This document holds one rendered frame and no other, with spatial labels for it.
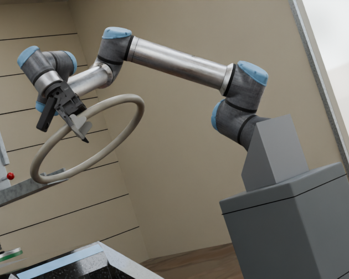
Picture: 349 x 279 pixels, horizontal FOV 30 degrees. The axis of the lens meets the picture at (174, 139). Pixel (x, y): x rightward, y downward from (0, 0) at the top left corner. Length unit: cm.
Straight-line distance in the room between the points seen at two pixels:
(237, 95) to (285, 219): 58
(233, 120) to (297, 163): 33
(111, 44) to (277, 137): 81
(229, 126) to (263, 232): 49
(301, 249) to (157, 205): 666
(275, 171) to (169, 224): 646
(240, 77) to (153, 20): 591
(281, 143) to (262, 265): 52
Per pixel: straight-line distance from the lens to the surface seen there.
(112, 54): 284
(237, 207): 277
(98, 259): 237
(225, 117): 288
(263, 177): 275
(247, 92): 283
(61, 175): 253
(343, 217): 282
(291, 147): 286
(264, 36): 752
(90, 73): 269
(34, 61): 223
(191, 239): 891
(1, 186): 281
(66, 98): 217
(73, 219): 898
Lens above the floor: 100
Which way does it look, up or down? 3 degrees up
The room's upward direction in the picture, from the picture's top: 18 degrees counter-clockwise
